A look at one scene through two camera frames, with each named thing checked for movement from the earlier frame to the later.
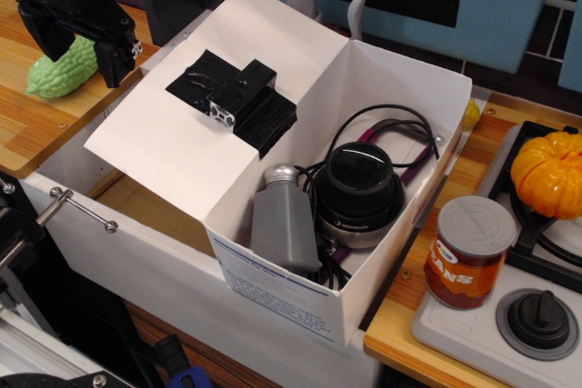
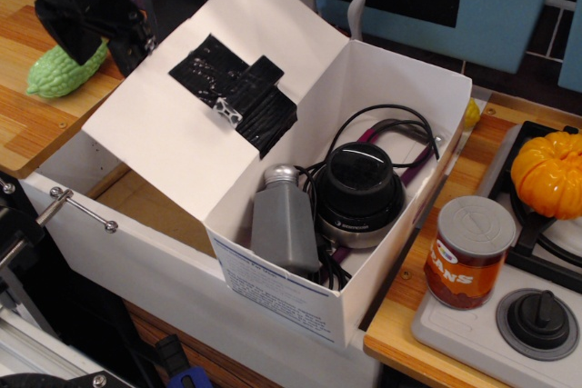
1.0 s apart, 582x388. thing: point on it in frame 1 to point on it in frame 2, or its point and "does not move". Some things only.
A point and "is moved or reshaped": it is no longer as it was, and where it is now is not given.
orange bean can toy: [466, 257] does not move
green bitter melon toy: [50, 78] does not move
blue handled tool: [175, 363] does not move
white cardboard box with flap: [258, 85] is moved or reshaped
